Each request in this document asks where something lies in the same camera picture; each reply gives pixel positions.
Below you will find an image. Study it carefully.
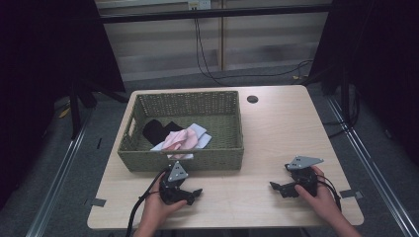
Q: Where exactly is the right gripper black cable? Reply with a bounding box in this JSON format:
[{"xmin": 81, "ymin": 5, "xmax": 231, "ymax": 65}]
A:
[{"xmin": 314, "ymin": 174, "xmax": 343, "ymax": 211}]

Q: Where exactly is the person's left hand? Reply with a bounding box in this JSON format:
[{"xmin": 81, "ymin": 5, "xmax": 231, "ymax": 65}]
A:
[{"xmin": 141, "ymin": 174, "xmax": 188, "ymax": 231}]

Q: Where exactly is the black curtain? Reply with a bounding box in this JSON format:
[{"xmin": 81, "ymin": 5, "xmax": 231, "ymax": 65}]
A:
[
  {"xmin": 309, "ymin": 0, "xmax": 419, "ymax": 166},
  {"xmin": 0, "ymin": 0, "xmax": 126, "ymax": 211}
]

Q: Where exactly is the white wall socket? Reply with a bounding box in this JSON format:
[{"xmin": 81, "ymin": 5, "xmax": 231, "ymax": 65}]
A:
[{"xmin": 187, "ymin": 0, "xmax": 211, "ymax": 11}]

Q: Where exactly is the black sock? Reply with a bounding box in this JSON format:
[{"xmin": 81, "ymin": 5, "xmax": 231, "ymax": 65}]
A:
[{"xmin": 141, "ymin": 118, "xmax": 184, "ymax": 147}]

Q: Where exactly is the black metal stand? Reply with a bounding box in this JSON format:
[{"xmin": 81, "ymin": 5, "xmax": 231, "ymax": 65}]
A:
[
  {"xmin": 320, "ymin": 65, "xmax": 362, "ymax": 139},
  {"xmin": 67, "ymin": 73, "xmax": 129, "ymax": 139}
]

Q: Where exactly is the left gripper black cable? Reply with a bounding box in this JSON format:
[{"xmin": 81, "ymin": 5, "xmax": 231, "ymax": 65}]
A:
[{"xmin": 125, "ymin": 167, "xmax": 171, "ymax": 237}]

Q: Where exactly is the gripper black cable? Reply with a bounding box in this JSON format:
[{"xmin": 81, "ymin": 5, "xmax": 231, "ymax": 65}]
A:
[
  {"xmin": 314, "ymin": 174, "xmax": 343, "ymax": 211},
  {"xmin": 125, "ymin": 167, "xmax": 171, "ymax": 237}
]

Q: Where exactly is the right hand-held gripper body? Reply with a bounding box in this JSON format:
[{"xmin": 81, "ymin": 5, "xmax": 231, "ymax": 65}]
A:
[{"xmin": 280, "ymin": 155, "xmax": 325, "ymax": 199}]

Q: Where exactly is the black wall cable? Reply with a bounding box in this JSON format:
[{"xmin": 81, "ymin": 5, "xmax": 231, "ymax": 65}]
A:
[{"xmin": 193, "ymin": 8, "xmax": 314, "ymax": 87}]

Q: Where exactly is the pink sock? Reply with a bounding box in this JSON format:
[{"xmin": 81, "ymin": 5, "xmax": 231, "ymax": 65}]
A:
[{"xmin": 160, "ymin": 127, "xmax": 199, "ymax": 160}]

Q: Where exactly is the person's right hand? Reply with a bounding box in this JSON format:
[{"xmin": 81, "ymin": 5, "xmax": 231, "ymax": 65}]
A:
[{"xmin": 293, "ymin": 165, "xmax": 344, "ymax": 225}]

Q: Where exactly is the black horizontal bar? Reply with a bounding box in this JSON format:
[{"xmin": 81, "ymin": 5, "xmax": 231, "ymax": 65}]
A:
[{"xmin": 98, "ymin": 3, "xmax": 334, "ymax": 24}]

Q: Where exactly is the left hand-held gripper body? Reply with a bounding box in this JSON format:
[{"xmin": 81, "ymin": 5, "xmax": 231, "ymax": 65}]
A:
[{"xmin": 159, "ymin": 160, "xmax": 196, "ymax": 206}]

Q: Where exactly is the green woven basket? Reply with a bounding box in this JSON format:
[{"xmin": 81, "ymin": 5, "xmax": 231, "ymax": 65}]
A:
[{"xmin": 117, "ymin": 90, "xmax": 245, "ymax": 173}]

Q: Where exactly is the grey tape strip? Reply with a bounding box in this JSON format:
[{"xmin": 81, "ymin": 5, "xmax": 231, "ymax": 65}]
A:
[
  {"xmin": 83, "ymin": 197, "xmax": 108, "ymax": 208},
  {"xmin": 339, "ymin": 189, "xmax": 365, "ymax": 200}
]

